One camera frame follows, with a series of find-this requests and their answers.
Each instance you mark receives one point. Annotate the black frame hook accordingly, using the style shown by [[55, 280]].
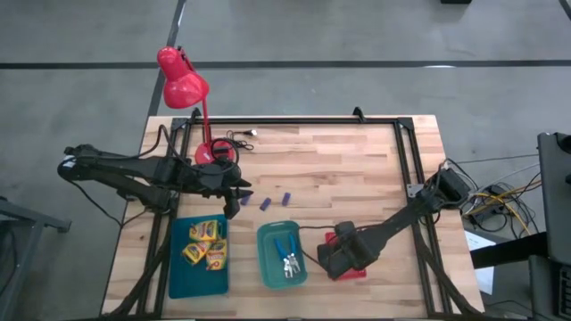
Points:
[[195, 115], [358, 113]]

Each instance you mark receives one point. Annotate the grey metal mounting plate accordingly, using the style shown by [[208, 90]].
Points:
[[414, 191]]

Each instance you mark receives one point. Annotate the dark blue plastic bin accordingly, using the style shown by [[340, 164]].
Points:
[[196, 283]]

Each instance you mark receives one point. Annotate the dark computer cart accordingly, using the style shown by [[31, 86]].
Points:
[[555, 200]]

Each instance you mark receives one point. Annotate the red desk lamp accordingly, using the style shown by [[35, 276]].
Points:
[[183, 87]]

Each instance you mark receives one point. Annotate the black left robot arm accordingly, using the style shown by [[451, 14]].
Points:
[[111, 167]]

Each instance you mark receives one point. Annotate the grey metal furniture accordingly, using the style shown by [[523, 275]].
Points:
[[27, 218]]

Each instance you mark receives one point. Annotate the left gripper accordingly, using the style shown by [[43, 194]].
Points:
[[209, 178]]

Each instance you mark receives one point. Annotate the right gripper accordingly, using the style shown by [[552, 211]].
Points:
[[348, 254]]

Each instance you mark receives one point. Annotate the green plastic bin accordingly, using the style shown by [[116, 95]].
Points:
[[267, 267]]

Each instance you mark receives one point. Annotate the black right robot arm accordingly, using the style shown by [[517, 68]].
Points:
[[401, 218]]

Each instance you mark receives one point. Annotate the black rectangular box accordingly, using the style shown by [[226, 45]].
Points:
[[456, 2]]

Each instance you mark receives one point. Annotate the white paper sheet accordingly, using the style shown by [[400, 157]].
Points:
[[475, 241]]

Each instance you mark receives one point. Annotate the red perforated plastic basket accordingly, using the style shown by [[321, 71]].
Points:
[[357, 273]]

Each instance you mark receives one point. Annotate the small rectangular eraser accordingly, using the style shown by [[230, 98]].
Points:
[[265, 204], [244, 203], [286, 199]]

